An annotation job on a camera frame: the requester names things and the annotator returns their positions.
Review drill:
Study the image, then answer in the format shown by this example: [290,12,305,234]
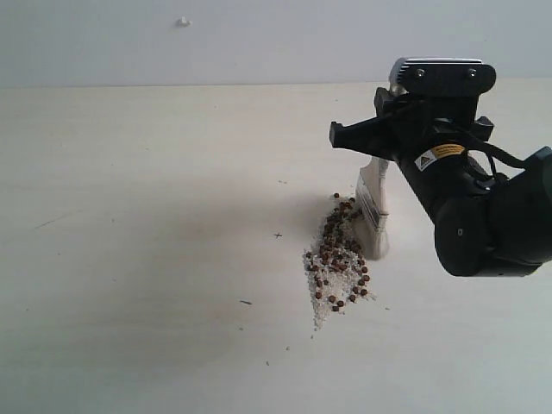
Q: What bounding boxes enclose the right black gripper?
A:
[329,86,479,164]

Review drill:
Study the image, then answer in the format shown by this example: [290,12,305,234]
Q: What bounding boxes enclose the white wooden paint brush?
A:
[354,156,389,260]

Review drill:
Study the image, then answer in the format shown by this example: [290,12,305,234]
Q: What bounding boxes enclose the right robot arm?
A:
[329,88,551,277]

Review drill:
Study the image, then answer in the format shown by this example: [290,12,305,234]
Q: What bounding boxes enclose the scattered rice and brown pellets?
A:
[302,192,376,331]

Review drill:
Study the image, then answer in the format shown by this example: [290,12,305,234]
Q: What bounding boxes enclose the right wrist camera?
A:
[389,57,497,123]

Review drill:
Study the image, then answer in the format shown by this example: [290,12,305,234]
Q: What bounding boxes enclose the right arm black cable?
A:
[430,120,527,182]

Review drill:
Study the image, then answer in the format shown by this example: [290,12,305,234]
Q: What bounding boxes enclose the small white wall hook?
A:
[175,16,192,28]

